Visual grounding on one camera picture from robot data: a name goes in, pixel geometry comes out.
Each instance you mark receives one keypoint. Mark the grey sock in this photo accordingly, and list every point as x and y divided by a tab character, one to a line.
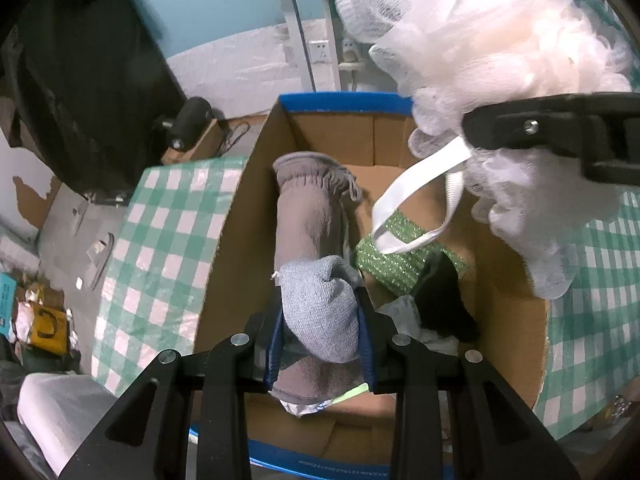
310	210

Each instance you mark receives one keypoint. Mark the large black bag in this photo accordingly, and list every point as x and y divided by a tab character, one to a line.
85	75

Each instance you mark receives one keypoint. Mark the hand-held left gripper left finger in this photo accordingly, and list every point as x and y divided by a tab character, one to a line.
275	355

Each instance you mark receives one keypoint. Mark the clear plastic bag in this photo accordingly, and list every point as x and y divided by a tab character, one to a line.
405	312

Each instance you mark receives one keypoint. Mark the grey slipper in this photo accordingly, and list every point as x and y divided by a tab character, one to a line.
102	260

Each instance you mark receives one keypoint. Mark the black cloth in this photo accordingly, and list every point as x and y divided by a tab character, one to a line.
440	300

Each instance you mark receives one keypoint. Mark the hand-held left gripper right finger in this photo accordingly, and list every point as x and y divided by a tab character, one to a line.
367	360

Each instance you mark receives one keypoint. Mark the yellow bag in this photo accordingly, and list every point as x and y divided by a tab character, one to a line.
50	330

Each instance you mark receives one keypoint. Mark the white cloth bundle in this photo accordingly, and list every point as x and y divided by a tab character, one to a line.
60	410

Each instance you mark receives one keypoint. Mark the black cylinder speaker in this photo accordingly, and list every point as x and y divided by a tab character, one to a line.
189	120

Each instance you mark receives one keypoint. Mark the blue-rimmed cardboard box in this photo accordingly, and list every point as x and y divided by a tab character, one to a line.
235	270

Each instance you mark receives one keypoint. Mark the light green cloth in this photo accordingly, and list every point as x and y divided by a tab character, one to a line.
350	392

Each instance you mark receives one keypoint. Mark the white wall socket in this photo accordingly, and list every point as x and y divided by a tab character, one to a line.
319	51

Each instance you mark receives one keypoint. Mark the metal wristwatch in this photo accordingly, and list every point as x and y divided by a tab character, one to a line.
619	406

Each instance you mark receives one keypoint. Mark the blue box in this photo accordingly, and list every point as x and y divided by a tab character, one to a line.
6	305

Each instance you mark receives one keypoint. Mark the white mesh bath loofah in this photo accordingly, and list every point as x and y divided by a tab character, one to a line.
475	35

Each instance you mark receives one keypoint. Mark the blue-grey sock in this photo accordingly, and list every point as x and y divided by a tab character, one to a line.
320	310

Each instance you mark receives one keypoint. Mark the small wooden box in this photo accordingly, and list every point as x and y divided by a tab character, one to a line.
200	147

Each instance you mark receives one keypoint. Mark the green glitter sponge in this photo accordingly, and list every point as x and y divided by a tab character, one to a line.
395	265

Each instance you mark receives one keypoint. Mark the white table frame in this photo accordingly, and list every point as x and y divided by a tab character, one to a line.
300	30

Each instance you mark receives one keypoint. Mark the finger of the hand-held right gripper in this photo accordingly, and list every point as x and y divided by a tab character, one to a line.
510	127

